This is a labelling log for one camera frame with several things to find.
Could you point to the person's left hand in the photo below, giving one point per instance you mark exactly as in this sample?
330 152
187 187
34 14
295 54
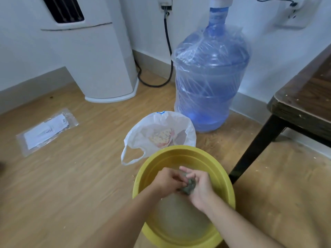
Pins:
166 181

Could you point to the person's right hand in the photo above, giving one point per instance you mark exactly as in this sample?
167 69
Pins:
203 189

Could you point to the person's right thumb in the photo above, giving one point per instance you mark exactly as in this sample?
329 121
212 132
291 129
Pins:
187 170

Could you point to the person's left fingers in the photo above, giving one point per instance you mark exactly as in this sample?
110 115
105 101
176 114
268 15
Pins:
178 180

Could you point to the grey wet cloth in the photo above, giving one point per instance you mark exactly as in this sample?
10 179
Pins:
188 184

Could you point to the person's left forearm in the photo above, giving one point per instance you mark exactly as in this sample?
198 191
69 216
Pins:
124 222

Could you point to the person's right forearm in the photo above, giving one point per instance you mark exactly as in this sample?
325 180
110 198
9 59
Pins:
240 227

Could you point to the yellow plastic basin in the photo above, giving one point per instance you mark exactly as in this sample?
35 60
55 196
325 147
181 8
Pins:
181 222

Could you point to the white plastic bag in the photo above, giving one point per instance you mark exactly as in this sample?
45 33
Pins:
157 134

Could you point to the large blue water jug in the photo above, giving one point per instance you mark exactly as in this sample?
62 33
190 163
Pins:
210 74

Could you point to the dark wooden table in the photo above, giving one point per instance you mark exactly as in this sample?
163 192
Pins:
297 111

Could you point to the clear bag with papers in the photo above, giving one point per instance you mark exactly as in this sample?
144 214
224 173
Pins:
46 131

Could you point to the white standing air conditioner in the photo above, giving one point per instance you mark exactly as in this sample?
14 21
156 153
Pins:
95 49

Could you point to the white water pump dispenser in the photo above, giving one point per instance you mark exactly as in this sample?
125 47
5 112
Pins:
221 2

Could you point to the white wall socket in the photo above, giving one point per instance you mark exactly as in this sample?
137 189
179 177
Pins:
165 3

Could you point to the white wall power strip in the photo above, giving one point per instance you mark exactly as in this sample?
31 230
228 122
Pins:
297 12

